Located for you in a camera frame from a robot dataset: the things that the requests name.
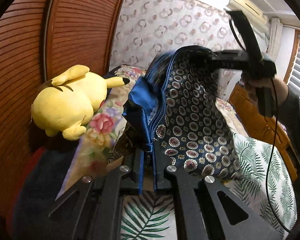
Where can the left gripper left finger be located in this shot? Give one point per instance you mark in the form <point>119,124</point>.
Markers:
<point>89,209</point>

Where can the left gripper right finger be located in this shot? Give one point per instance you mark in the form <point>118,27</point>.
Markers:
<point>205,208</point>

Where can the navy patterned satin garment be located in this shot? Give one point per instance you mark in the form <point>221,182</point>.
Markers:
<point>173,107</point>

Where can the person's right forearm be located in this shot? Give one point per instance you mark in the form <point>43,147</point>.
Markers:
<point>289,116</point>

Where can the person's right hand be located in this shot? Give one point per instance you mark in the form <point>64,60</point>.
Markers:
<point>277,86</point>

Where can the beige tied side curtain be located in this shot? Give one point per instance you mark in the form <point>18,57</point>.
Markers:
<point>276,28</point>

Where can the wooden side cabinet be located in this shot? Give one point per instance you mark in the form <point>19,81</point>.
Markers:
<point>263,129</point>

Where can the gold embroidered pillow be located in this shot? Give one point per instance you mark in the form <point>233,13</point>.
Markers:
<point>124,147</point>

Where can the floral bed quilt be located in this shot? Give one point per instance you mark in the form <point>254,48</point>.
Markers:
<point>265,185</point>

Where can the circle patterned sheer curtain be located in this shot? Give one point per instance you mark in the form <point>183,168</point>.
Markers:
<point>149,27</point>

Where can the yellow Pikachu plush toy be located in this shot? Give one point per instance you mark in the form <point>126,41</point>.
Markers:
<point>68,102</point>

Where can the brown louvered wardrobe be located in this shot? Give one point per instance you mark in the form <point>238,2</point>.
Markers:
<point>39,39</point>

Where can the wall air conditioner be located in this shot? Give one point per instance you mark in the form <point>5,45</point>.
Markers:
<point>253,13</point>

